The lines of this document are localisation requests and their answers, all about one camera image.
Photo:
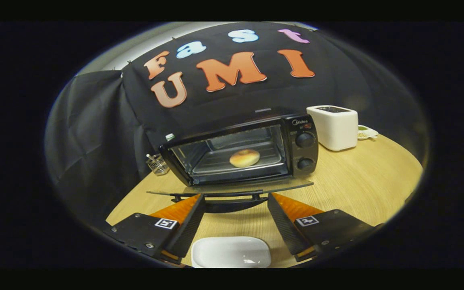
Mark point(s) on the white pop-up toaster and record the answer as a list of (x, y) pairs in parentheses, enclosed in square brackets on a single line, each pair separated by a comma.
[(334, 129)]

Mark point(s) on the black toaster oven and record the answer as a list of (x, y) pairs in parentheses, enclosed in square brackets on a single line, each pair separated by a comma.
[(302, 153)]

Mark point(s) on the white oval plate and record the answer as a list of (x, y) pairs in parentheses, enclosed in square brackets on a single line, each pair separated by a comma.
[(228, 251)]

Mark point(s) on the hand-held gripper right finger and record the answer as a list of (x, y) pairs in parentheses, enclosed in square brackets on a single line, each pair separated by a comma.
[(282, 223)]

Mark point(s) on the small white dish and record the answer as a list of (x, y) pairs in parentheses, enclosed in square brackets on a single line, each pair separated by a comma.
[(367, 133)]

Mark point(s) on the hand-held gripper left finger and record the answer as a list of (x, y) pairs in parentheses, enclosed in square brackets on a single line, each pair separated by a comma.
[(189, 223)]

